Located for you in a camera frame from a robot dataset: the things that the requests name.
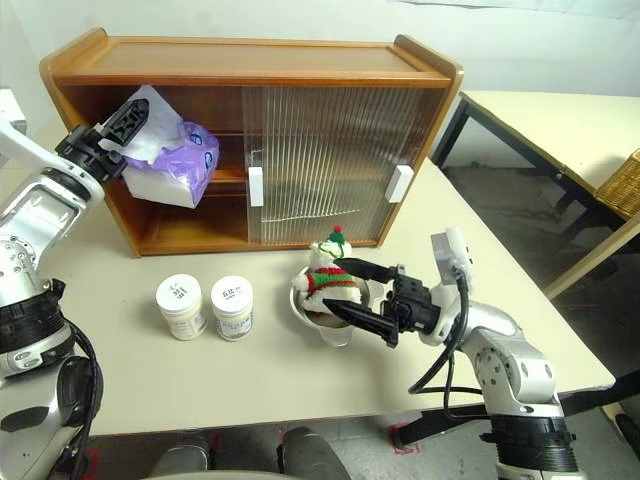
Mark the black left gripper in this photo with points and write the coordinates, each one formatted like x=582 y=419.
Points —
x=87 y=152

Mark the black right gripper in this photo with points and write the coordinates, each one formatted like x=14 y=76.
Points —
x=412 y=305

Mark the purple tissue pack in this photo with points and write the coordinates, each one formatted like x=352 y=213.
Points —
x=192 y=160

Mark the ribbed glass sliding door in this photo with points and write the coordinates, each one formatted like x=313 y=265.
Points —
x=425 y=117
x=251 y=125

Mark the white bottle blue print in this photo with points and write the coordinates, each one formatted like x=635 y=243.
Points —
x=232 y=306

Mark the white bottle cream label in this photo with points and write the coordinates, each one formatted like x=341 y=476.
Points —
x=181 y=305

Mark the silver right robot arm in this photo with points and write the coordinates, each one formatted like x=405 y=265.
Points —
x=510 y=360

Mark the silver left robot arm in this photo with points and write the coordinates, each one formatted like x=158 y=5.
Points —
x=35 y=240

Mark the white plush toy striped sweater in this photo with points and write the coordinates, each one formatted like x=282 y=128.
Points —
x=327 y=280

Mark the wooden cabinet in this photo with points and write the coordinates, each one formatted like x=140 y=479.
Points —
x=250 y=60

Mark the metal bowl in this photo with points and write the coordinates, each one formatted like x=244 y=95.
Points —
x=337 y=336

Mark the dark rounded shape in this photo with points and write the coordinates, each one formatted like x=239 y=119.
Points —
x=310 y=455

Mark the grey rounded shape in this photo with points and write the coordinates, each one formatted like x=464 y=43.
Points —
x=180 y=457

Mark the wicker basket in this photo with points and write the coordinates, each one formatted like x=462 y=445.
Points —
x=622 y=185

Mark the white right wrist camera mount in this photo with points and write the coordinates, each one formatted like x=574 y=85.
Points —
x=452 y=250

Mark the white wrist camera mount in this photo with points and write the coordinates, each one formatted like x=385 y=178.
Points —
x=452 y=250
x=30 y=145

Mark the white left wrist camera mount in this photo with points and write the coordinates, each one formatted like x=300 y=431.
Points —
x=30 y=145

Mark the cream table black frame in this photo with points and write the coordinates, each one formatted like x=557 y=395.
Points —
x=550 y=120

